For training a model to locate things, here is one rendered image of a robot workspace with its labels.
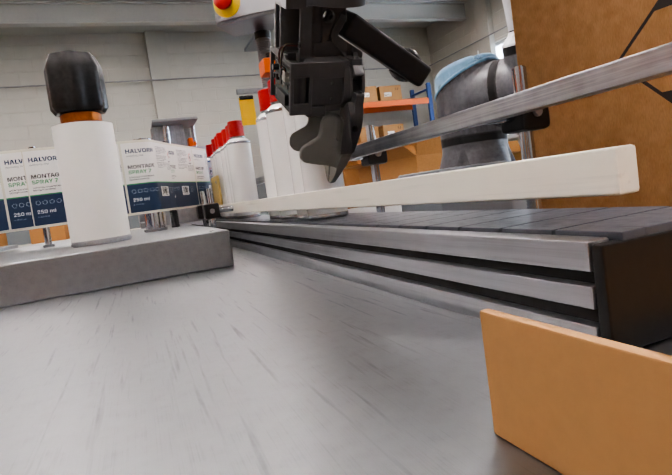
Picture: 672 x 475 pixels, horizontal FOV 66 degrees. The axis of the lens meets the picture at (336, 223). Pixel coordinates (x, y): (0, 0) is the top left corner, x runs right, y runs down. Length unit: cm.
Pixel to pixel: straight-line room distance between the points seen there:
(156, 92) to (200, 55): 95
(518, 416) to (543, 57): 43
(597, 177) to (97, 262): 59
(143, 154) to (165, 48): 771
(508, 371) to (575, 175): 12
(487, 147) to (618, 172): 69
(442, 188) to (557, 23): 25
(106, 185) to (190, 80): 796
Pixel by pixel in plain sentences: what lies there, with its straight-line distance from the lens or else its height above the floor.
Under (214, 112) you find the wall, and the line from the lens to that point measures 873.
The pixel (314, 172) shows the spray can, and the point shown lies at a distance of 63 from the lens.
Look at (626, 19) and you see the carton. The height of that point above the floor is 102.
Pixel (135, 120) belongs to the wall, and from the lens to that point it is 861.
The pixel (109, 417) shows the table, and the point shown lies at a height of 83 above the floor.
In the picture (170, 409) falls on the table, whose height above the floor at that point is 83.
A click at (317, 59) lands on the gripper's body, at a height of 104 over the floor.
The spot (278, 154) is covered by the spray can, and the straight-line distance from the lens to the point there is 76.
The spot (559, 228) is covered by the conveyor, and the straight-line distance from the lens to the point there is 27.
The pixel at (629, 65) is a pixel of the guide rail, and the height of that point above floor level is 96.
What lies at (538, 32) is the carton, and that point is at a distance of 56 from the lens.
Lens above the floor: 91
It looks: 4 degrees down
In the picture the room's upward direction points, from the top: 8 degrees counter-clockwise
